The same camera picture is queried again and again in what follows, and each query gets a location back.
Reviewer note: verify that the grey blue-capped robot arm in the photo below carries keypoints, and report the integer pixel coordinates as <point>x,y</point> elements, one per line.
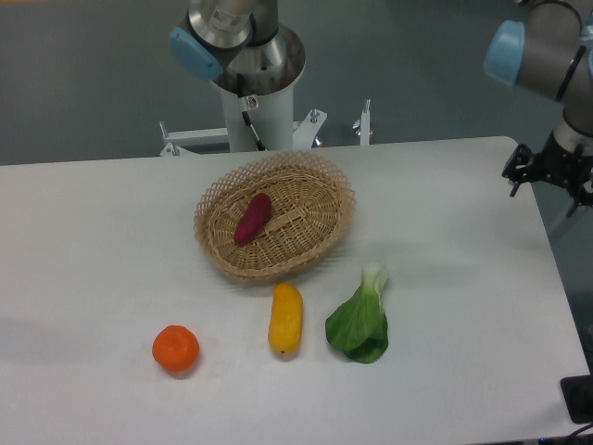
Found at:
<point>254,61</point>

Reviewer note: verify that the purple sweet potato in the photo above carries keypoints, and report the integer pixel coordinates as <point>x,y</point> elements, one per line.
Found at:
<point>253,220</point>

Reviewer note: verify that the orange tangerine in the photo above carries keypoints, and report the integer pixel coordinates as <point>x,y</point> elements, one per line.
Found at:
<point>175,348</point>

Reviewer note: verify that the green bok choy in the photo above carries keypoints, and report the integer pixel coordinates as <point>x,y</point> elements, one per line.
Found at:
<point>358,328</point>

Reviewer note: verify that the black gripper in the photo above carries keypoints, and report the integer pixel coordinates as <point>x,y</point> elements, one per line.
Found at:
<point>565,161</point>

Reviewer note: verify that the yellow mango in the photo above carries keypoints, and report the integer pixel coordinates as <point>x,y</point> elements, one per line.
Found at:
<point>287,312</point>

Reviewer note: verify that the black device at table edge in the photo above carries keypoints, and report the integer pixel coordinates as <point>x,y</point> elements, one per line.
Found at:
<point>577,394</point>

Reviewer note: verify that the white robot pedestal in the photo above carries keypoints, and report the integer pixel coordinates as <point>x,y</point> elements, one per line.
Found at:
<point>252,123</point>

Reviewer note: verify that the white table clamp bracket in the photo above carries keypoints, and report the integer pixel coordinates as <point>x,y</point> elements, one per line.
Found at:
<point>362,127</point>

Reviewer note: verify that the woven wicker basket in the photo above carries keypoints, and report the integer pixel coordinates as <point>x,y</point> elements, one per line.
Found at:
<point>312,207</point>

